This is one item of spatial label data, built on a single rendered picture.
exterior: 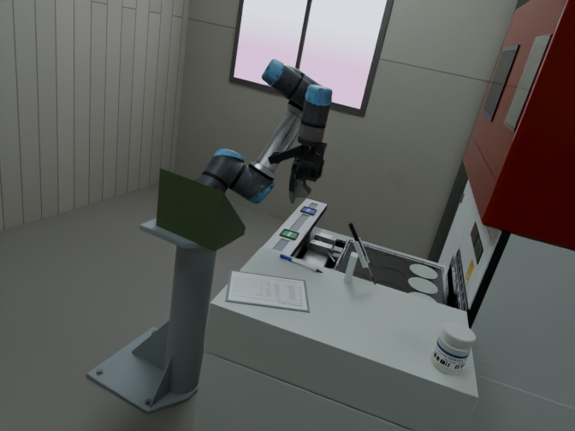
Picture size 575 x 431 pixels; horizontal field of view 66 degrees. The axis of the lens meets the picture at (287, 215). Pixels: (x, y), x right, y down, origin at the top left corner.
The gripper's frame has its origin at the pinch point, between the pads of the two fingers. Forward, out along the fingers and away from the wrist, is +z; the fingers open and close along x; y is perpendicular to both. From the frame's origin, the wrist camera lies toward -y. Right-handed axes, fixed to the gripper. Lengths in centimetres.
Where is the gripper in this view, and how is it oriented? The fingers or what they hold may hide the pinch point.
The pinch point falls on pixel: (291, 198)
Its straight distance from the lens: 139.9
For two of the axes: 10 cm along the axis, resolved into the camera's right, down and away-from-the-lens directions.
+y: 9.4, 2.8, -2.1
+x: 2.9, -3.2, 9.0
